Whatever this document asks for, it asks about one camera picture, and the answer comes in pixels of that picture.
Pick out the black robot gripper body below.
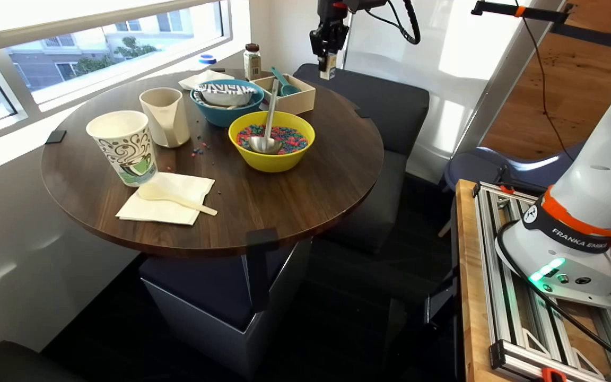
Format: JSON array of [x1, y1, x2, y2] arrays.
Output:
[[308, 0, 354, 57]]

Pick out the teal plastic bowl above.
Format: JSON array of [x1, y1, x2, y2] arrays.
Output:
[[270, 66, 299, 98]]

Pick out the colourful candy pieces in bowl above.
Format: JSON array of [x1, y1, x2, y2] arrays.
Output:
[[237, 122, 309, 156]]

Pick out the white patterned bowl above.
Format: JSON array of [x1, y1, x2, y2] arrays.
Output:
[[197, 79, 258, 111]]

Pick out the yellow bowl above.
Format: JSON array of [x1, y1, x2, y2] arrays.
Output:
[[227, 109, 318, 177]]

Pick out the blue bowl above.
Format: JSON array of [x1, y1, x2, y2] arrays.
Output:
[[189, 79, 270, 130]]

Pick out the cream plastic tray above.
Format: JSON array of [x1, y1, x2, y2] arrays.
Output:
[[251, 69, 318, 117]]

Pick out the dark upholstered bench seat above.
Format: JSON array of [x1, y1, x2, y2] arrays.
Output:
[[292, 62, 432, 258]]

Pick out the spice jar with dark lid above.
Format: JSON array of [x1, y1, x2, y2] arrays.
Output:
[[241, 41, 265, 81]]

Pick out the metal spoon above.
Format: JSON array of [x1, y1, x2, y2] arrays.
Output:
[[247, 86, 286, 155]]

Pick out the white paper sheet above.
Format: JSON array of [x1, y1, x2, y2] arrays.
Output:
[[175, 67, 237, 93]]

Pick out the beige faceted cup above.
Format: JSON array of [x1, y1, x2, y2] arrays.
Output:
[[137, 85, 192, 150]]

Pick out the blue chair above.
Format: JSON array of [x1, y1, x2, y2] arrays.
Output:
[[444, 143, 586, 197]]

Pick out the wooden stick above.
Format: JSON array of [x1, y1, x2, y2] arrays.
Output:
[[168, 195, 220, 219]]

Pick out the black boom with orange clamps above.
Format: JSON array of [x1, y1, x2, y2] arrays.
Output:
[[468, 0, 611, 56]]

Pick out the cream paper napkin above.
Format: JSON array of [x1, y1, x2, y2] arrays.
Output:
[[114, 170, 219, 229]]

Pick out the patterned paper cup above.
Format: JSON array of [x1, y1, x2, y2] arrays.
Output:
[[84, 109, 158, 189]]

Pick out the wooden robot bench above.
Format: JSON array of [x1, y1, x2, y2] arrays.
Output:
[[453, 177, 611, 382]]

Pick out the grey ottoman with dark cushion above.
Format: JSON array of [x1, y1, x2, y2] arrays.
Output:
[[137, 236, 316, 379]]

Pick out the small black flat object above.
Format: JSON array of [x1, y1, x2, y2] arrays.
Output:
[[44, 128, 69, 147]]

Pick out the dark table pedestal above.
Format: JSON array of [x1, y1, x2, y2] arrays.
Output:
[[244, 229, 279, 313]]

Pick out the white window frame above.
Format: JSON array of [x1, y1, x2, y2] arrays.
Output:
[[0, 0, 252, 147]]

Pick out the aluminium frame rails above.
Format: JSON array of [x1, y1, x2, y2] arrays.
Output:
[[472, 178, 611, 382]]

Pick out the black base cable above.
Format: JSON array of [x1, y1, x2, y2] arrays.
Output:
[[493, 219, 611, 377]]

